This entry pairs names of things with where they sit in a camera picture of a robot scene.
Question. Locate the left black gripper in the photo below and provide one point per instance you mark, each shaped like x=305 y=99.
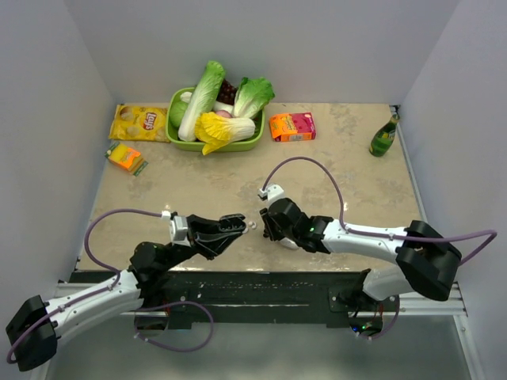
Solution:
x=196 y=225

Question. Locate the green glass bottle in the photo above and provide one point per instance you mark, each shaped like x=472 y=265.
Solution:
x=384 y=137

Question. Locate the black earbud charging case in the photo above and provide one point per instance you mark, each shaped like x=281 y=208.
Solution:
x=233 y=225

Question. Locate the orange yellow sponge pack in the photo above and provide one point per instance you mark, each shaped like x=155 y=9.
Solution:
x=126 y=158

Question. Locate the green napa cabbage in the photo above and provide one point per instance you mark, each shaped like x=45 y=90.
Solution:
x=202 y=99

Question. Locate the yellow Lays chips bag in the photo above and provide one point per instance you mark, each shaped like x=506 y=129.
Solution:
x=139 y=123

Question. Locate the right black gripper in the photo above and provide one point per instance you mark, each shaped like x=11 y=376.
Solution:
x=268 y=226

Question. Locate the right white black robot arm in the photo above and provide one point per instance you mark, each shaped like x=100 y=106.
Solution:
x=422 y=260

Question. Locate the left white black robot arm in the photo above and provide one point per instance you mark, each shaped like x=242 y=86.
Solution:
x=40 y=326

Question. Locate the green plastic basin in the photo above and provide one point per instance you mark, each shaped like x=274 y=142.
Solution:
x=247 y=144

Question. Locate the pink onion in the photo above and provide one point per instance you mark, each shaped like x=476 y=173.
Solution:
x=223 y=113

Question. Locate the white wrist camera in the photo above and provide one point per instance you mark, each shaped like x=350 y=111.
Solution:
x=271 y=193
x=178 y=227

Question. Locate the yellow napa cabbage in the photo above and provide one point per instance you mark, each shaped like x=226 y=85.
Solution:
x=216 y=132

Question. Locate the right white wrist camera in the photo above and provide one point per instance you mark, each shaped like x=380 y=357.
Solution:
x=271 y=193

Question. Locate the green leaf lettuce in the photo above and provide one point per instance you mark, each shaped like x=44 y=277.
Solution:
x=251 y=97

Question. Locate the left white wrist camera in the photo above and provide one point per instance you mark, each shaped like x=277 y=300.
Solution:
x=178 y=227

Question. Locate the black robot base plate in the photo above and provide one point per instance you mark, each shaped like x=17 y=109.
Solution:
x=319 y=298

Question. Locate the white radish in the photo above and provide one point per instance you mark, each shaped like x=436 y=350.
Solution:
x=217 y=106

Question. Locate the round green cabbage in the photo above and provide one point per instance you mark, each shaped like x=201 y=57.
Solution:
x=176 y=113

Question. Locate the orange pink snack box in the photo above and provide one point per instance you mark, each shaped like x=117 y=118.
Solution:
x=292 y=127

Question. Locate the dark red grapes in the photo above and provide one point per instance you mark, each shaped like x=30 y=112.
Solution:
x=227 y=93

